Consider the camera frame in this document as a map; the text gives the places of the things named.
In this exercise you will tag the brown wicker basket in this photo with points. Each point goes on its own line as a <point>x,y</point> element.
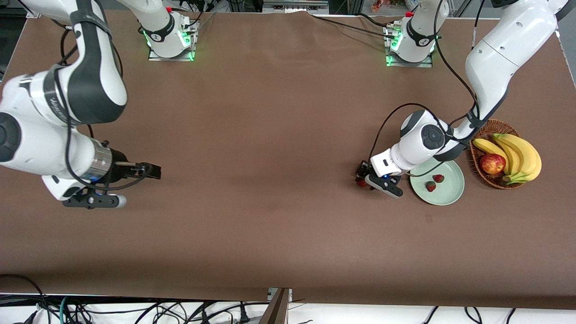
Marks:
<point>483,135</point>

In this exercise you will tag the grey equipment box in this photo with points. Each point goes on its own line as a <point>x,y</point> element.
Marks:
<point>292,6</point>

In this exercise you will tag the pale green round plate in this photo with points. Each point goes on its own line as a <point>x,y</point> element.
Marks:
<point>450,193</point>

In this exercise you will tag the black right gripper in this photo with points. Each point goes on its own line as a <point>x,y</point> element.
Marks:
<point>119,165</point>

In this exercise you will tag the aluminium frame post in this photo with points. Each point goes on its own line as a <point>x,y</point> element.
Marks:
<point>276,310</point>

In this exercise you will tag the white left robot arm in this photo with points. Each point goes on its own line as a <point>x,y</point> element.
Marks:
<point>504,54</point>

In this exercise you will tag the brown table cover sheet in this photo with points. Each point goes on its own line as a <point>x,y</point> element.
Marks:
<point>270,247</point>

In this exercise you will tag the aluminium corner bracket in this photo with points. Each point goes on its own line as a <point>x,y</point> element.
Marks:
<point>30,14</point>

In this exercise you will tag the orange background object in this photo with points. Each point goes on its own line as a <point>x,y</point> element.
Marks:
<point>380,5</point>

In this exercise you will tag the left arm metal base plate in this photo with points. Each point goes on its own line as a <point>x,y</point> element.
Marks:
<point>425,64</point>

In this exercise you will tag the yellow banana bunch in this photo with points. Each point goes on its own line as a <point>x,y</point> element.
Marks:
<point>524,155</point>

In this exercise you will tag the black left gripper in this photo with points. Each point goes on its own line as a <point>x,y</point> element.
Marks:
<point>362,170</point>

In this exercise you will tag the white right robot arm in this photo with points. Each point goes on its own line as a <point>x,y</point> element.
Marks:
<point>40,144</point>

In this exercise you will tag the red apple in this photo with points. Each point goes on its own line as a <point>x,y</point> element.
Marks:
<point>492,164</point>

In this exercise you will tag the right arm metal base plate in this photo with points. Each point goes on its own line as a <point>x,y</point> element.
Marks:
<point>155,57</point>

